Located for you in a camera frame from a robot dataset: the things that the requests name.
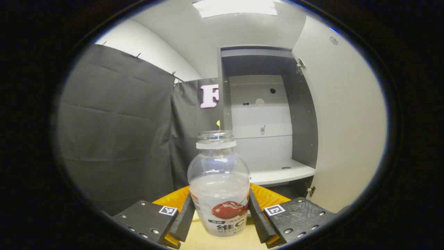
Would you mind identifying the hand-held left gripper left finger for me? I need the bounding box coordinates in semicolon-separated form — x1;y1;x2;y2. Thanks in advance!
111;186;196;250

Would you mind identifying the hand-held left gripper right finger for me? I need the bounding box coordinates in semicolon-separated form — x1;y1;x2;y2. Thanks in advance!
248;183;337;249

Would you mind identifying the clear plastic bottle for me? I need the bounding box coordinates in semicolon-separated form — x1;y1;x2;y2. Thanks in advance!
187;130;251;239

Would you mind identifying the dark grey cabinet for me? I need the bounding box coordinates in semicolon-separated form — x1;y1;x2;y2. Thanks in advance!
217;45;318;201

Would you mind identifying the beige cabinet door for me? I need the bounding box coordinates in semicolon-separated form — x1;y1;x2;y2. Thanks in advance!
291;16;388;214

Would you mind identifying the black backdrop cloth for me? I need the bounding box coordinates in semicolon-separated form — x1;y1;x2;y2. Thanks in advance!
57;43;223;216

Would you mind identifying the large ceiling light panel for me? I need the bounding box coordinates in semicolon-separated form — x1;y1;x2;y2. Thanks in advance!
192;0;278;19

